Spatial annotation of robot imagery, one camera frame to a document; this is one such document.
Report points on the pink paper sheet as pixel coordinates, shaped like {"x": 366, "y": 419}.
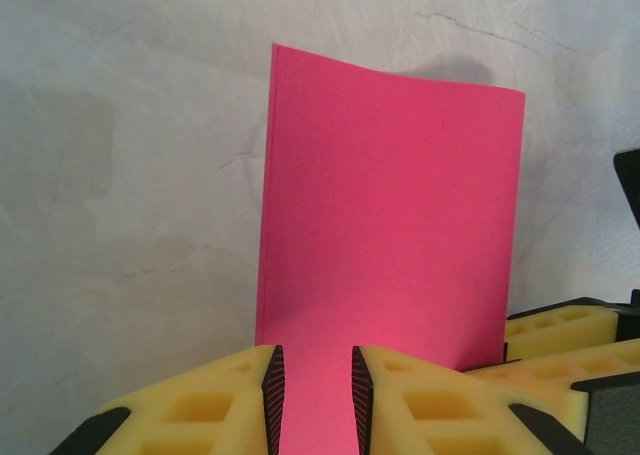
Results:
{"x": 390, "y": 225}

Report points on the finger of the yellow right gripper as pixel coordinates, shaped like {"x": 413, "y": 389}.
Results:
{"x": 560, "y": 330}
{"x": 600, "y": 370}

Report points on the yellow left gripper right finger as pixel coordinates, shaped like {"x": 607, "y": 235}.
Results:
{"x": 425, "y": 415}

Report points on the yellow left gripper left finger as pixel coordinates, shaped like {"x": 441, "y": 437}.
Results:
{"x": 200, "y": 415}

